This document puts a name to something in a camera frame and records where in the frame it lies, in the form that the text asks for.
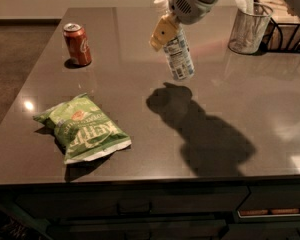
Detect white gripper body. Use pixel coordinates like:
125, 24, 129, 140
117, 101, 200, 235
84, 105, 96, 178
169, 0, 215, 25

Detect black wire basket with packets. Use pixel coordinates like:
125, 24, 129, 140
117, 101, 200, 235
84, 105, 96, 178
255, 0, 300, 53

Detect dark cabinet drawers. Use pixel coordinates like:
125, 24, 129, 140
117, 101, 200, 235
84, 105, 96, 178
0, 182, 300, 240

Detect white napkin in cup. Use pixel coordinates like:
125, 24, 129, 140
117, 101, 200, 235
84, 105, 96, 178
235, 0, 254, 14

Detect green chip bag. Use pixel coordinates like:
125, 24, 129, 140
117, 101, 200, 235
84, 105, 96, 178
33, 93, 132, 165

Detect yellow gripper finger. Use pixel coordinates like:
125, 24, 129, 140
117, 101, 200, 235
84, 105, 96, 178
149, 13, 179, 51

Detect metal mesh cup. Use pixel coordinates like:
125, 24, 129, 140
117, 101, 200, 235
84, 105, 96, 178
228, 2, 273, 55

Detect red soda can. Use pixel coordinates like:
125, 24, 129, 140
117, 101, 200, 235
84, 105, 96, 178
63, 23, 92, 66

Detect clear blue-label plastic bottle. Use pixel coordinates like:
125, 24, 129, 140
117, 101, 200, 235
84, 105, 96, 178
153, 0, 195, 81

